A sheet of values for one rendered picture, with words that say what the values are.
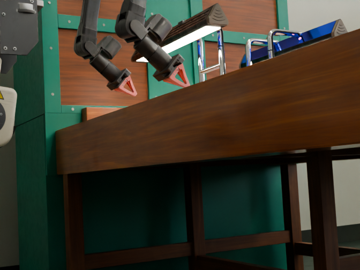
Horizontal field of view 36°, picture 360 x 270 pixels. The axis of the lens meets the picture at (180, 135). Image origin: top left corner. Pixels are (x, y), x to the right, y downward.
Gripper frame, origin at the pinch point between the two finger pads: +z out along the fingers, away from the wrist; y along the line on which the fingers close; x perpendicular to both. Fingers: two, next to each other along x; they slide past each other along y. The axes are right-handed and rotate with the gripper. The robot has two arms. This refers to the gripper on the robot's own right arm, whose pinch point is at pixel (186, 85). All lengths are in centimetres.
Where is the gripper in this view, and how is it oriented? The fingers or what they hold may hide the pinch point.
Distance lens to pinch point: 168.6
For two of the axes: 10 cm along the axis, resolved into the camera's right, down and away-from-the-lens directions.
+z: 7.0, 6.4, 3.1
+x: -5.3, 7.6, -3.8
